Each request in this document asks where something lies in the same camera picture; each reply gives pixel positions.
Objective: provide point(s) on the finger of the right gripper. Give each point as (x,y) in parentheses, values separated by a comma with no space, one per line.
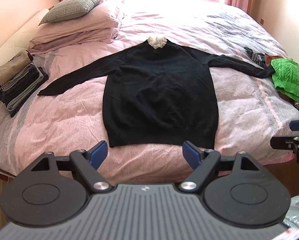
(284,142)

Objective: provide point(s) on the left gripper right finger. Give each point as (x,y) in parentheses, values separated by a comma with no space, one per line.
(206,165)

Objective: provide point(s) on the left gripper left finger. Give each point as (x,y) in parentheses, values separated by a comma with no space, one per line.
(75,173)

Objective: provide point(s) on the black sweater white collar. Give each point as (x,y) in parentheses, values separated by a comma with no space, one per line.
(157,95)

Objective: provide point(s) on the green knitted garment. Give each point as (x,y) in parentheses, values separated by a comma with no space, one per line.
(286,77)

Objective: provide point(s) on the striped dark sock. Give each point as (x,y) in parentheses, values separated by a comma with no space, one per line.
(257,58)

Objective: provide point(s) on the stack of folded clothes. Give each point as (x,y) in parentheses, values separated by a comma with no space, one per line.
(19,78)

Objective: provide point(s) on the lower pink pillow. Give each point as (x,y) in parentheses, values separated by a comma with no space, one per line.
(106,35)

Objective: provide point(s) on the pink pillow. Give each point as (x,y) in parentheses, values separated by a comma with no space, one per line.
(104,15)
(106,35)

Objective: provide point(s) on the white padded headboard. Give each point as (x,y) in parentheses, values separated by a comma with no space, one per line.
(20,40)

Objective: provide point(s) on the upper pink pillow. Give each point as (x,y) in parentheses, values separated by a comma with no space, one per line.
(104,15)

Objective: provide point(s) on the grey checked pillow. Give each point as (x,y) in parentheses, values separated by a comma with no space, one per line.
(69,10)

